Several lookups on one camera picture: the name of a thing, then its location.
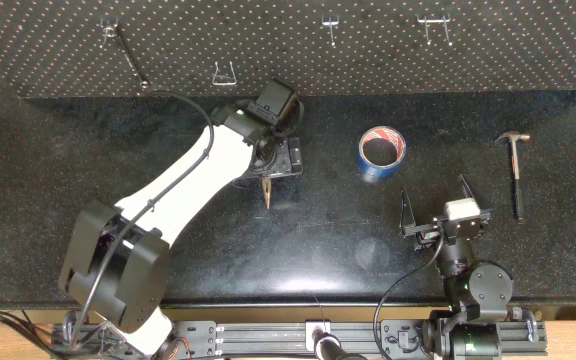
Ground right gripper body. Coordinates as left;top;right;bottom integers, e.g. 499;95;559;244
400;208;493;250

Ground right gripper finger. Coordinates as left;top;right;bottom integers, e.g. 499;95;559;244
399;185;417;231
458;173;480;202

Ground hammer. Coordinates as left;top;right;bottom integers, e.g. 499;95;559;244
494;130;532;224

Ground roll of blue tape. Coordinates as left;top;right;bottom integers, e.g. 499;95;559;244
356;124;408;185

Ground black and white pliers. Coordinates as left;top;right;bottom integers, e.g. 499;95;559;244
261;176;274;211

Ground wrench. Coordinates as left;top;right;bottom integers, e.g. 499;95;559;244
101;18;152;92

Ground black pegboard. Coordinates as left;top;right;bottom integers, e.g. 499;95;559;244
0;0;576;99

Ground metal hook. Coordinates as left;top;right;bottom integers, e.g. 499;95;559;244
99;17;120;47
415;13;454;47
211;61;239;88
320;14;341;48

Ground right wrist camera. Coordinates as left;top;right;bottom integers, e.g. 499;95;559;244
442;197;482;222

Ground black cable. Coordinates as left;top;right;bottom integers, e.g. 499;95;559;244
371;232;447;360
69;88;216;351

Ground mounting rail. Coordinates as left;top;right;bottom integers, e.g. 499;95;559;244
50;318;549;360

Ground loose black wires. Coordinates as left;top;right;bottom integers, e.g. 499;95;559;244
0;308;69;359

